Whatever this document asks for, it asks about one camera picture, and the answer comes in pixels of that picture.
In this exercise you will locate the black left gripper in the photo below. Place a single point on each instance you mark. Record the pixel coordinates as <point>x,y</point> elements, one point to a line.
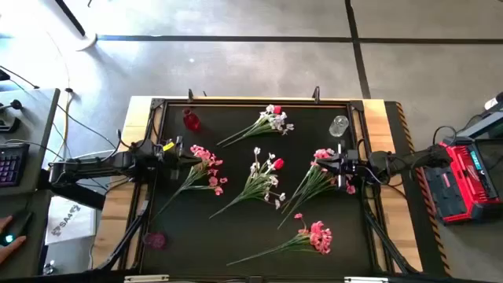
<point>167,157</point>

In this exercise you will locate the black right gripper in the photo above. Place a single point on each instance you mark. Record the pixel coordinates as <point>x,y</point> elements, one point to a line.
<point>355,167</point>

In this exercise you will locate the pink artificial flower bunch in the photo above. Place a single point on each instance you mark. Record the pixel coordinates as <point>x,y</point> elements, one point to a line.
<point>204,154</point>
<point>350,189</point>
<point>320,237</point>

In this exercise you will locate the small purple glass vase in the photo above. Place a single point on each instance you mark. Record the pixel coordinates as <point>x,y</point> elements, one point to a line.
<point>155,240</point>

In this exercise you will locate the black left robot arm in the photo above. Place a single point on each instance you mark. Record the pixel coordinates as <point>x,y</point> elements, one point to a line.
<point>98,165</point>

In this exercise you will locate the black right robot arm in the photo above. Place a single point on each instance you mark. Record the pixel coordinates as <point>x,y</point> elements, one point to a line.
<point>408,161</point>

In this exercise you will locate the red glass vase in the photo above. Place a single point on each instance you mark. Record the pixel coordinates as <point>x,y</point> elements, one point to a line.
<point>191,121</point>

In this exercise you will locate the clear glass vase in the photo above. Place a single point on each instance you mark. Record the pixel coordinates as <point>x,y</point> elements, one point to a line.
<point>338,126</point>

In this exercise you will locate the white label plate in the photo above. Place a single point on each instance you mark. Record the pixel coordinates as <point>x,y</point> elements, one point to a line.
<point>145,278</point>
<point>365,280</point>

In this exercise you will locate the black desk crossbar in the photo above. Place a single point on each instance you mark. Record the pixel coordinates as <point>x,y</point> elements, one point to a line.
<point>74,196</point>

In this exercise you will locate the black hazard-striped floor strip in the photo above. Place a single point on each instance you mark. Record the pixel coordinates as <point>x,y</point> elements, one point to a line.
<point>430,243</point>

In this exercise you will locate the red power station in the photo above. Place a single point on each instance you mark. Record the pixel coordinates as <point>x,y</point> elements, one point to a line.
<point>460,184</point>

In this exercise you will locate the white paper sheet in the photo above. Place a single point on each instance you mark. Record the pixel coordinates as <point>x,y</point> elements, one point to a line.
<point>70,220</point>

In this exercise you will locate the grey desk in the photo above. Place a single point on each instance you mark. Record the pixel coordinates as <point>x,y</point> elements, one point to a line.
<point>39,118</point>

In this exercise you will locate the grey angled stand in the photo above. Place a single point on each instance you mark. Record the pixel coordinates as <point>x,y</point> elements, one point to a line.
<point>485,125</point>

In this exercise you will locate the silver caster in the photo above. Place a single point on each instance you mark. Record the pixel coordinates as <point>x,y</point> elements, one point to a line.
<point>48,268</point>

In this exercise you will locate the black keyboard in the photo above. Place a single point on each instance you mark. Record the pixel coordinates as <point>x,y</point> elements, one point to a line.
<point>12,165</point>

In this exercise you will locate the black desk gadget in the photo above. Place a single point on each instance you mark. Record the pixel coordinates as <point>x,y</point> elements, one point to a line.
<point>9,125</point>

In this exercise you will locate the black pole with white base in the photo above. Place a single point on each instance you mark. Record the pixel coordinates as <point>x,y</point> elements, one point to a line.
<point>70,17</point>

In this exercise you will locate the black computer mouse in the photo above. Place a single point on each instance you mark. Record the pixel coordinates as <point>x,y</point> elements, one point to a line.
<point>15,228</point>

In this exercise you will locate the person's hand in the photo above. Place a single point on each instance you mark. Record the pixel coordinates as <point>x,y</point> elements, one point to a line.
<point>8,251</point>

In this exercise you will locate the black frame clamp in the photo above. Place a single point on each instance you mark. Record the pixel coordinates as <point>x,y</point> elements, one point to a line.
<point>190,96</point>
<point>316,96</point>

